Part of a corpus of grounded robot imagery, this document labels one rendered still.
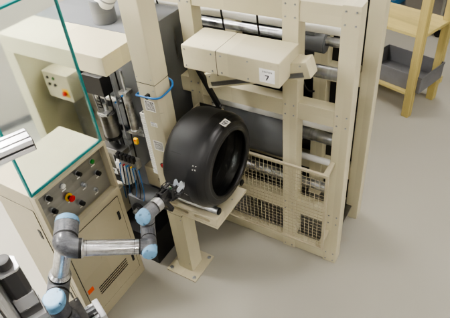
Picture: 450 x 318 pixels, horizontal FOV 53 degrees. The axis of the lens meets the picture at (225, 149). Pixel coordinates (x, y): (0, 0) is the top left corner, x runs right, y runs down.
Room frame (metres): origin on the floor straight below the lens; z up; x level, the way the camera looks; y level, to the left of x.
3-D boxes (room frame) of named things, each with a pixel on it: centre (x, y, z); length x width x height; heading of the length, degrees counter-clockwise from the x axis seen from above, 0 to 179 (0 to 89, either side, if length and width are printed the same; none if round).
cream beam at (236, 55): (2.30, -0.13, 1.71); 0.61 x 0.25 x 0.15; 55
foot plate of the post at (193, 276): (2.25, 0.36, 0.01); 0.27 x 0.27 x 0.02; 55
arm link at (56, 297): (1.40, 0.95, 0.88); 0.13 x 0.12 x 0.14; 7
